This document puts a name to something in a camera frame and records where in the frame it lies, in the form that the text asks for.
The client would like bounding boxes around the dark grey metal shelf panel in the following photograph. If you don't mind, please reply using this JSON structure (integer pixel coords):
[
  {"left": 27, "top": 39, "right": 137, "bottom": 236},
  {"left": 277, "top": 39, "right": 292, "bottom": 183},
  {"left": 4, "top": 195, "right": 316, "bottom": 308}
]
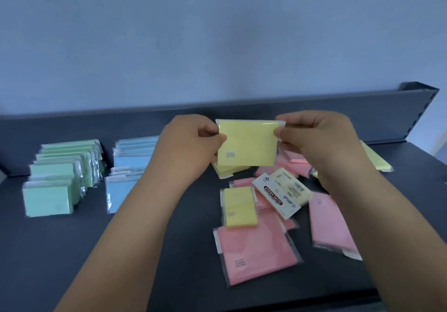
[{"left": 0, "top": 81, "right": 440, "bottom": 178}]

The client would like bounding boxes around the row of blue note packets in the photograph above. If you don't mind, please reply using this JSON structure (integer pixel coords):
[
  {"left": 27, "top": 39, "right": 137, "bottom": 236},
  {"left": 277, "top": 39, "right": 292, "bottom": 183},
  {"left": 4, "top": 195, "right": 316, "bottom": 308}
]
[{"left": 105, "top": 136, "right": 162, "bottom": 215}]

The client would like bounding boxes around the person's right forearm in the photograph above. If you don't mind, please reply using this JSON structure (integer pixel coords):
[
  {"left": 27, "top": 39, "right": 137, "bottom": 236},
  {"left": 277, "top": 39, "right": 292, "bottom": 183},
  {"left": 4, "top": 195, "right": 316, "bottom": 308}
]
[{"left": 323, "top": 172, "right": 447, "bottom": 312}]

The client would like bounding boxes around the large yellow sticky note packet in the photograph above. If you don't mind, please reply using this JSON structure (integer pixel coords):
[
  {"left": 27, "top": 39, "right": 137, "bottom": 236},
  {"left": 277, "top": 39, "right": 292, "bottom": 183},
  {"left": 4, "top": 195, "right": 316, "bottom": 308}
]
[{"left": 215, "top": 118, "right": 286, "bottom": 168}]

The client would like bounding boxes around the small yellow sticky note packet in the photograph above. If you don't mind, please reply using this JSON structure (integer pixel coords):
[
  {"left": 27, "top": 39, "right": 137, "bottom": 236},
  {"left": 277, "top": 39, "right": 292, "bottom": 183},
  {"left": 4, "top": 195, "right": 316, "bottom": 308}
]
[{"left": 220, "top": 186, "right": 259, "bottom": 228}]

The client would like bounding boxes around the person's right hand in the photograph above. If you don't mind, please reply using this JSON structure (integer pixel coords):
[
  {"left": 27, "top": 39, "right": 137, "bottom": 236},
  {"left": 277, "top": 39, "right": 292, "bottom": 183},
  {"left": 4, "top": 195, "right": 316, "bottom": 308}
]
[{"left": 273, "top": 110, "right": 377, "bottom": 194}]

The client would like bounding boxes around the person's left hand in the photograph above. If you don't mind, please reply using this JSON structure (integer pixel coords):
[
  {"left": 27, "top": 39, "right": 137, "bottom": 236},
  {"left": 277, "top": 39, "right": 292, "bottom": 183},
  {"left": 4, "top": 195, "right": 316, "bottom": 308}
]
[{"left": 149, "top": 114, "right": 228, "bottom": 187}]

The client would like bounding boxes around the large pink sticky note packet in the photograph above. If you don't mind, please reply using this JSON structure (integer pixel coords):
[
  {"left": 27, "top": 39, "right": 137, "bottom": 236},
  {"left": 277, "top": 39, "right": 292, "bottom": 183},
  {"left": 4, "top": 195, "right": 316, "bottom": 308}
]
[{"left": 213, "top": 213, "right": 303, "bottom": 288}]

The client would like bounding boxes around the row of green note packets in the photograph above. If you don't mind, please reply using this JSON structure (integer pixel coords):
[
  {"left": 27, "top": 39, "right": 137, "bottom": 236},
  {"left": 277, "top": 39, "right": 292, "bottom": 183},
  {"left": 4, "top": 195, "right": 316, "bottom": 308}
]
[{"left": 22, "top": 139, "right": 106, "bottom": 218}]

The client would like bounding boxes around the yellow packet with white label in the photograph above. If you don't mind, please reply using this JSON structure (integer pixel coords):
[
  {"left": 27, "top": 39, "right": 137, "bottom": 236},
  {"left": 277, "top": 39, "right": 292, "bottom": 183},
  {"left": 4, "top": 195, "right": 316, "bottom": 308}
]
[{"left": 252, "top": 167, "right": 314, "bottom": 221}]

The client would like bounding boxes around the person's left forearm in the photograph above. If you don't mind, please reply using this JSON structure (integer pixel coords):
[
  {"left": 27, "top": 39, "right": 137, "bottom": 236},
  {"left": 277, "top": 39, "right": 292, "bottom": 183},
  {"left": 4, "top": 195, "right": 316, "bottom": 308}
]
[{"left": 54, "top": 168, "right": 196, "bottom": 312}]

